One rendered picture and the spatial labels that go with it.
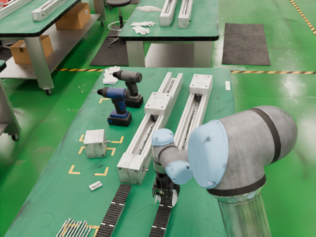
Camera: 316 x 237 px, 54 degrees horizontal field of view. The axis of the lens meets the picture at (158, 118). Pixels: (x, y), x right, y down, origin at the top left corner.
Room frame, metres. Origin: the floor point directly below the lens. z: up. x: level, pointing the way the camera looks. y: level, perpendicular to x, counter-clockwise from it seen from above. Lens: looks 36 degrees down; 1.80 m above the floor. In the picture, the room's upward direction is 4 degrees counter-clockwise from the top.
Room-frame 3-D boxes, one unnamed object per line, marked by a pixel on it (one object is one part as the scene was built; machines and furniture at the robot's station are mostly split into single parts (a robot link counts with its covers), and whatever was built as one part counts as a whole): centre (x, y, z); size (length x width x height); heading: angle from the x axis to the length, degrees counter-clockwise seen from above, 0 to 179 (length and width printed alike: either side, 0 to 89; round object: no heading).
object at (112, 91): (1.42, 0.24, 0.89); 0.20 x 0.08 x 0.22; 73
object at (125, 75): (1.60, 0.17, 0.89); 0.20 x 0.08 x 0.22; 67
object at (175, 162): (0.71, -0.06, 1.11); 0.11 x 0.11 x 0.08; 20
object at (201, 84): (1.59, -0.27, 0.87); 0.16 x 0.11 x 0.07; 162
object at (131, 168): (0.98, 0.12, 0.83); 0.12 x 0.09 x 0.10; 72
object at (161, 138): (0.79, -0.01, 1.11); 0.09 x 0.08 x 0.11; 20
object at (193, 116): (1.35, -0.19, 0.82); 0.80 x 0.10 x 0.09; 162
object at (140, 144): (1.41, -0.01, 0.82); 0.80 x 0.10 x 0.09; 162
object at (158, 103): (1.41, -0.01, 0.87); 0.16 x 0.11 x 0.07; 162
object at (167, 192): (0.79, -0.01, 0.95); 0.09 x 0.08 x 0.12; 162
